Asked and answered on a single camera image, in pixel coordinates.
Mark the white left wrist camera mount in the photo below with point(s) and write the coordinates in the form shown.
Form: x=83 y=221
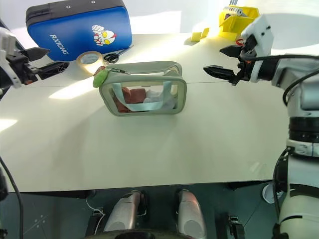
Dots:
x=11 y=73

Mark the black table foot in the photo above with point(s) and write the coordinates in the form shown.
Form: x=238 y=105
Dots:
x=96 y=219
x=235 y=226

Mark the small yellow block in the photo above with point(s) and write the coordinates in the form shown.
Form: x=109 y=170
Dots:
x=196 y=36
x=205 y=32

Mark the dark rounded robot base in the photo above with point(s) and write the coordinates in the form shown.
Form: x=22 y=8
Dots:
x=139 y=234

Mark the metal zipper pull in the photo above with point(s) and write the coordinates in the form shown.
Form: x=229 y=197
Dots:
x=119 y=70

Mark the yellow plastic bin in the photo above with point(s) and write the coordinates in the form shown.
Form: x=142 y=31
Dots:
x=233 y=25

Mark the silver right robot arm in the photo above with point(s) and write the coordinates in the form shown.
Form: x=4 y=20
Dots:
x=304 y=99

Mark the red cloth item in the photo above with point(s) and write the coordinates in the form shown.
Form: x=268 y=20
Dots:
x=133 y=95

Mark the silver right robot leg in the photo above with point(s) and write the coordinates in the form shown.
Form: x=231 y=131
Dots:
x=190 y=214

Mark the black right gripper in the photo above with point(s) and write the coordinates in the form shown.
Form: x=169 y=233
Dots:
x=245 y=71

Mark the white cloth item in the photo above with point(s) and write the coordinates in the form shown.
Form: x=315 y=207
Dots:
x=155 y=97

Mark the black scissors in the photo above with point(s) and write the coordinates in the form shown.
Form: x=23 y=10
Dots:
x=112 y=57

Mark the silver left robot leg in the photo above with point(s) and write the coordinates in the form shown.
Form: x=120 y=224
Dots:
x=124 y=211

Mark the beige masking tape roll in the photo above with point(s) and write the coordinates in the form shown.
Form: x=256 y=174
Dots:
x=86 y=61

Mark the silver robot leg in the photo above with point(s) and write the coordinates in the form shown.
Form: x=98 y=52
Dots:
x=190 y=214
x=124 y=211

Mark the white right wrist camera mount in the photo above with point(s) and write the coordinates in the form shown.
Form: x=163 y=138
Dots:
x=261 y=32

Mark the green plush zipper charm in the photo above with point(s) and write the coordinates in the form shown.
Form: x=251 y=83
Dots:
x=100 y=77

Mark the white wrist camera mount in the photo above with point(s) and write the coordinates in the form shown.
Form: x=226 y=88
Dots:
x=261 y=32
x=11 y=73

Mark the grey striped item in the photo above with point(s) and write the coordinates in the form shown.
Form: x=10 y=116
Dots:
x=235 y=10

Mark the white rounded floor object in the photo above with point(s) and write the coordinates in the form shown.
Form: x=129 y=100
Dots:
x=268 y=193

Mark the blue cartoon hard case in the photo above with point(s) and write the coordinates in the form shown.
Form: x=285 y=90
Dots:
x=74 y=27

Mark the clear green-trimmed pouch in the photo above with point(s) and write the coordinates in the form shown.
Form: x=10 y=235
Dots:
x=144 y=68

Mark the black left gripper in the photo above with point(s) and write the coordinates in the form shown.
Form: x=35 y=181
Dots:
x=17 y=67

